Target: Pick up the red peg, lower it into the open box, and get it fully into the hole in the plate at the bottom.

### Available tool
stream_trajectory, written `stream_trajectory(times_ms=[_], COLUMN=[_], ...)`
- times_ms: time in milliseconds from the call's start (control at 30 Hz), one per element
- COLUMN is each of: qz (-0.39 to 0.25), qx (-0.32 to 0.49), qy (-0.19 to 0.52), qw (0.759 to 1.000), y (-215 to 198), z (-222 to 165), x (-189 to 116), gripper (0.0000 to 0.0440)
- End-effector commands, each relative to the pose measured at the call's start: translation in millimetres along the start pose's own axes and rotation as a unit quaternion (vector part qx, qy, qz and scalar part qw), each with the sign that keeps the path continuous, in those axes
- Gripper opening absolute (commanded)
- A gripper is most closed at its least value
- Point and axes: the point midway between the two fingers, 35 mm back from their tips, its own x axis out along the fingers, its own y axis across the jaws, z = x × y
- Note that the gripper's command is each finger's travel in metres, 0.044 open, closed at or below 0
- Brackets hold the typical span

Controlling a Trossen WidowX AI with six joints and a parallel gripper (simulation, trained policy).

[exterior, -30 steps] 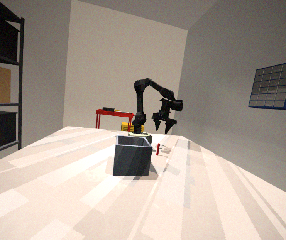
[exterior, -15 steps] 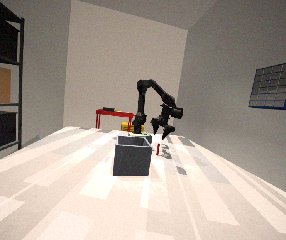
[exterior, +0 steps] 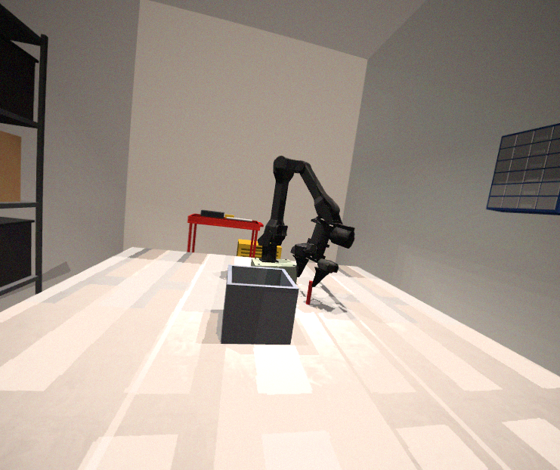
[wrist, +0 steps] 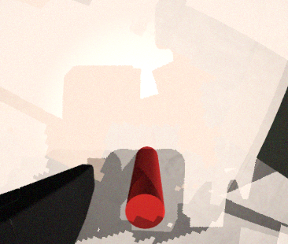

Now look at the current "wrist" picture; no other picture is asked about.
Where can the red peg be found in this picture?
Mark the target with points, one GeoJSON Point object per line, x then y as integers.
{"type": "Point", "coordinates": [145, 205]}

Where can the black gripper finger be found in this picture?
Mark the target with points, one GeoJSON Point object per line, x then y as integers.
{"type": "Point", "coordinates": [50, 211]}

